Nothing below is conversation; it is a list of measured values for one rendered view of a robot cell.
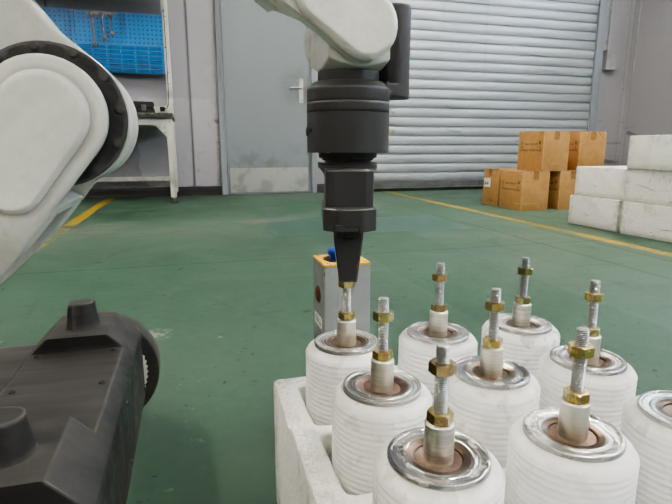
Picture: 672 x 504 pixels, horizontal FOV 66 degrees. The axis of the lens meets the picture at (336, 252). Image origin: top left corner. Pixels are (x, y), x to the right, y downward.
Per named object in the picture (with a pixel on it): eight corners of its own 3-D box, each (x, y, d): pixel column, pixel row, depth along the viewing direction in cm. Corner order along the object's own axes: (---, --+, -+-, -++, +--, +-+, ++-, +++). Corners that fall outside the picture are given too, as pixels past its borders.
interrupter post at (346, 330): (332, 345, 60) (332, 318, 60) (346, 340, 62) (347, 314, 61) (346, 351, 59) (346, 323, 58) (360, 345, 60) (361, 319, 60)
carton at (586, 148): (603, 170, 407) (607, 131, 401) (577, 170, 402) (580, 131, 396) (577, 168, 436) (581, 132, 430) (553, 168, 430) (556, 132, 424)
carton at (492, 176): (511, 202, 456) (514, 168, 450) (528, 205, 433) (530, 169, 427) (481, 203, 448) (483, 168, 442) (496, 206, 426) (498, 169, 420)
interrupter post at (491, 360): (499, 383, 51) (501, 352, 50) (475, 377, 52) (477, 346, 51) (505, 374, 53) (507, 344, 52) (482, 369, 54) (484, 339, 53)
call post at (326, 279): (324, 465, 78) (323, 267, 72) (313, 440, 85) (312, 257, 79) (368, 458, 80) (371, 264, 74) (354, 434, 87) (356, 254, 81)
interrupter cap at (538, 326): (488, 315, 71) (489, 311, 71) (547, 320, 69) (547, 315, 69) (491, 334, 64) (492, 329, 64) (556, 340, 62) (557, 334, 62)
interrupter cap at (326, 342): (301, 344, 61) (301, 339, 60) (347, 329, 66) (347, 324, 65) (344, 364, 55) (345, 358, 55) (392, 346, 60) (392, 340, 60)
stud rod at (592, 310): (586, 350, 55) (593, 281, 53) (581, 346, 56) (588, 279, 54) (595, 350, 55) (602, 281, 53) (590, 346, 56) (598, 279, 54)
